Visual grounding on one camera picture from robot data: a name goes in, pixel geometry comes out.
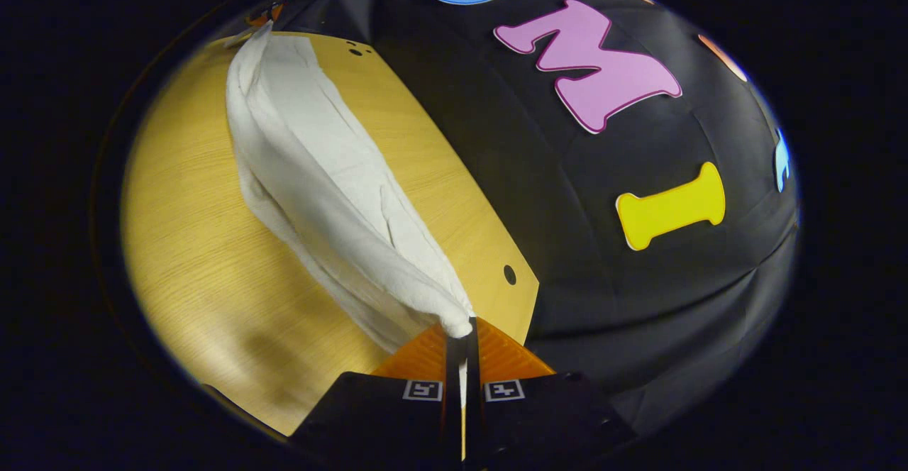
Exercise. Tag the white jeans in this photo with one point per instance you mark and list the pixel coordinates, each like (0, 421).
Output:
(319, 173)

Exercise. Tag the black backdrop cloth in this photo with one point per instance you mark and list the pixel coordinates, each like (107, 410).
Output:
(567, 194)

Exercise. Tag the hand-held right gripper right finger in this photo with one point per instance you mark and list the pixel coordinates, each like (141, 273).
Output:
(474, 400)

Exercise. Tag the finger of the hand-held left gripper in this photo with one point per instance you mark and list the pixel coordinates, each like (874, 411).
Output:
(269, 13)

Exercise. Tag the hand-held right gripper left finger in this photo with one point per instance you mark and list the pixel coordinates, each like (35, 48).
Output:
(452, 400)

